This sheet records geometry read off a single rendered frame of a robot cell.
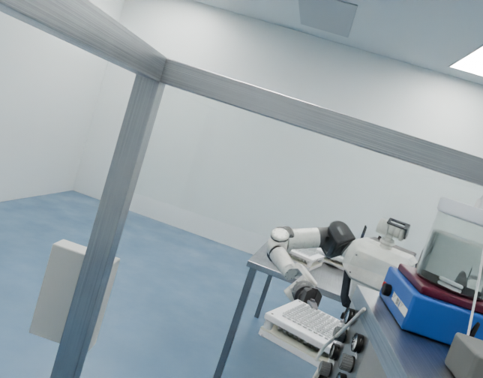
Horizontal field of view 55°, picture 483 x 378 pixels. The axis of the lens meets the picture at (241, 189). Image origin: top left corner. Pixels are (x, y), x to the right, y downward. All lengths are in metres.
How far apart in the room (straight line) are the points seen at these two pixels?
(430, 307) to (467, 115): 5.38
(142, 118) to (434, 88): 5.28
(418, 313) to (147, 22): 5.95
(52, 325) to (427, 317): 0.94
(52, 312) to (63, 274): 0.11
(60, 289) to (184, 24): 5.35
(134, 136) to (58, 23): 0.53
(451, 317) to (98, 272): 0.80
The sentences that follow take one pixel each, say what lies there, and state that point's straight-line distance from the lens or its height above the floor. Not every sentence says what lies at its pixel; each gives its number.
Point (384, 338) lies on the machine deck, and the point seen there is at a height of 1.27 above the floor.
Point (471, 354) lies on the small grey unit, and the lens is 0.81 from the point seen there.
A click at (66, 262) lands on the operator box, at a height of 1.06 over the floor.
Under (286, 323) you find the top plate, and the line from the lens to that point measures 1.39.
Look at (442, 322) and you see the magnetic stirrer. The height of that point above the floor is 1.31.
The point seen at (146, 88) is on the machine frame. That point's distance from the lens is 1.13.
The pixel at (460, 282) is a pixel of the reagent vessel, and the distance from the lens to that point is 0.99.
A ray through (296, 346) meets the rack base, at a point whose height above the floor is 1.00.
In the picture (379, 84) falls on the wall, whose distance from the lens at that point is 6.07.
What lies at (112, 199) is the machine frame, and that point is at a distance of 1.16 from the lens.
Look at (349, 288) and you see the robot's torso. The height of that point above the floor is 1.04.
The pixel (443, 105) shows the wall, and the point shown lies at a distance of 6.18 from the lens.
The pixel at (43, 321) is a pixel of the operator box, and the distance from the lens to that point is 1.39.
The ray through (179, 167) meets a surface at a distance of 1.17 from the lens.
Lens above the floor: 1.54
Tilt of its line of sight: 7 degrees down
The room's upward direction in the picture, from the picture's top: 18 degrees clockwise
